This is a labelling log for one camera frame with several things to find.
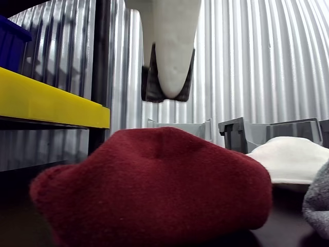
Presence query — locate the blue plastic bin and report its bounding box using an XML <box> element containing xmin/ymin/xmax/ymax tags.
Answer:
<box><xmin>0</xmin><ymin>14</ymin><xmax>33</xmax><ymax>74</ymax></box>

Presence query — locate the white sock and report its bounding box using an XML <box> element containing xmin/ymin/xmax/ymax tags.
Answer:
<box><xmin>245</xmin><ymin>136</ymin><xmax>329</xmax><ymax>185</ymax></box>

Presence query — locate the dark red sock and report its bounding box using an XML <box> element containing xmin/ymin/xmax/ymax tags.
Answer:
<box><xmin>29</xmin><ymin>126</ymin><xmax>273</xmax><ymax>247</ymax></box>

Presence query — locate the grey and teal sock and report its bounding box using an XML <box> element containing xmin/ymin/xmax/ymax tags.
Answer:
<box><xmin>302</xmin><ymin>159</ymin><xmax>329</xmax><ymax>240</ymax></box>

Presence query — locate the black shelf rack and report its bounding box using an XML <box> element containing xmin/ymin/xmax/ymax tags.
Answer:
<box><xmin>0</xmin><ymin>0</ymin><xmax>126</xmax><ymax>157</ymax></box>

